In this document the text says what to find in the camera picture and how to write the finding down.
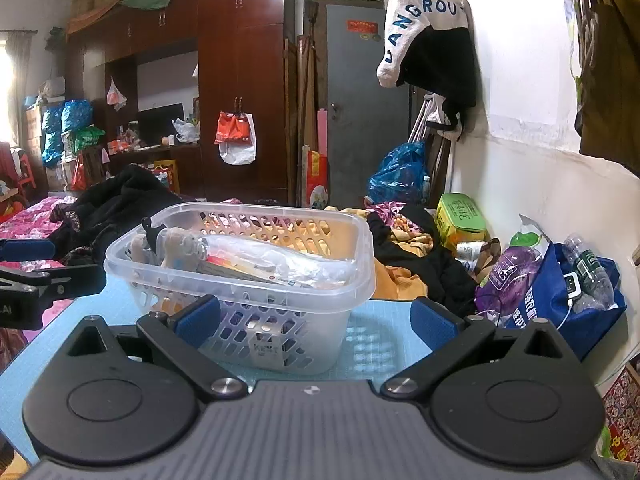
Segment black television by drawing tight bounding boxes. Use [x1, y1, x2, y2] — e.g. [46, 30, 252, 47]
[137, 103, 185, 148]

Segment pink board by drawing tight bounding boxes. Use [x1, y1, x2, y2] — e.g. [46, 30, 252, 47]
[316, 110, 329, 158]

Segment clear plastic basket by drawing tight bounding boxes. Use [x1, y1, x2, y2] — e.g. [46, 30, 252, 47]
[103, 201, 377, 375]

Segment green lidded box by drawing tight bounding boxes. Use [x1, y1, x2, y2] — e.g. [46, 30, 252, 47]
[435, 192, 488, 251]

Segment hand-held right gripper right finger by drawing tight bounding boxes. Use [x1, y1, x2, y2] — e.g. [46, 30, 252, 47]
[380, 296, 583, 403]

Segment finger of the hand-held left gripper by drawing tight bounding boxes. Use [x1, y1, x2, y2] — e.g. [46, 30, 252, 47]
[0, 262, 107, 302]
[0, 239, 56, 262]

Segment white and black jacket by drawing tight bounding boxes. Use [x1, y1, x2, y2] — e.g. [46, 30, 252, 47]
[376, 0, 478, 141]

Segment striped box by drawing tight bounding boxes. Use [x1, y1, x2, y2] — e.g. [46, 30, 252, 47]
[197, 252, 311, 288]

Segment metal folding rack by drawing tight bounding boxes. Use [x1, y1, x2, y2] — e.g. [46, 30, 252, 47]
[407, 92, 451, 196]

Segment yellow and red gift bag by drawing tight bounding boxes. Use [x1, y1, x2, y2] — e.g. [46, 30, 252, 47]
[152, 159, 180, 193]

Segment beige plush toy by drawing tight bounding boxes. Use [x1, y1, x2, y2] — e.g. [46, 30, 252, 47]
[131, 217, 208, 273]

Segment clear water bottle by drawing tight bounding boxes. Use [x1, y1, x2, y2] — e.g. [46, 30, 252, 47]
[562, 235, 616, 311]

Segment pile of clothes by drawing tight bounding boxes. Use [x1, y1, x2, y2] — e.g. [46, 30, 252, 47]
[367, 205, 478, 318]

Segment white crumpled packet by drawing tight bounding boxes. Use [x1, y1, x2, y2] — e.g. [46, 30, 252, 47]
[455, 240, 491, 261]

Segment red and white plastic bag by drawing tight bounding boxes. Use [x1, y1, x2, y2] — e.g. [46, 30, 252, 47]
[215, 111, 257, 166]

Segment green and white packet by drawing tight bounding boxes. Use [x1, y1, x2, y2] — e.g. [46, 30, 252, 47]
[510, 215, 551, 251]

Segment brown wooden wardrobe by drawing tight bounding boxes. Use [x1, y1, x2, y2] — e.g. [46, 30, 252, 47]
[65, 0, 298, 206]

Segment pink floral bedsheet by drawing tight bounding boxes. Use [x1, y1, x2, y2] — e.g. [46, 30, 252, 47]
[0, 195, 76, 331]

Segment small white hanging bag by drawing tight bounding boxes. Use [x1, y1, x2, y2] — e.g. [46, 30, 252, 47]
[106, 77, 128, 111]

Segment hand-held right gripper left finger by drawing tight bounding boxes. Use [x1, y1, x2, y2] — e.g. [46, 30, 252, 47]
[65, 294, 248, 403]

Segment wooden boards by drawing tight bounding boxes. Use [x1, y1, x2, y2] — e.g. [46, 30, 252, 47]
[295, 0, 331, 201]

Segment grey door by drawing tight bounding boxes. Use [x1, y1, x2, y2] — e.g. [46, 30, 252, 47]
[325, 4, 416, 206]

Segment red door label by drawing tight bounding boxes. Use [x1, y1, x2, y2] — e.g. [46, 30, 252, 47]
[346, 19, 386, 41]

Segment olive hanging garment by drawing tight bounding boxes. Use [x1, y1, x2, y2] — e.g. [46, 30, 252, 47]
[575, 0, 640, 176]

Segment blue plastic bag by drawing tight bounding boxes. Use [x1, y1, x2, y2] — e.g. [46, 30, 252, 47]
[367, 141, 430, 206]

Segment blue printed sack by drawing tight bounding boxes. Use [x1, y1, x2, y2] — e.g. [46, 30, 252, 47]
[61, 100, 94, 133]
[41, 105, 65, 166]

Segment floral cloth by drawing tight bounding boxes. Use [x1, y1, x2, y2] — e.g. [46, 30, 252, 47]
[365, 200, 408, 231]

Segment red plastic stool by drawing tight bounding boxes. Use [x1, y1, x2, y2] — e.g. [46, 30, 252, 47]
[0, 142, 33, 201]

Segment clear plastic packet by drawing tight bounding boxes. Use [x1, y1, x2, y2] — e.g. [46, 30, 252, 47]
[200, 235, 361, 291]

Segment black clothes pile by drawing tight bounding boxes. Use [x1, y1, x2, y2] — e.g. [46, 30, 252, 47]
[50, 164, 186, 266]

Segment purple snack bag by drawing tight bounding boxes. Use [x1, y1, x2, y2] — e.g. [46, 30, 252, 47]
[474, 245, 543, 316]

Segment blue tote bag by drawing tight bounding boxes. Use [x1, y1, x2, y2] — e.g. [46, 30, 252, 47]
[505, 242, 628, 361]

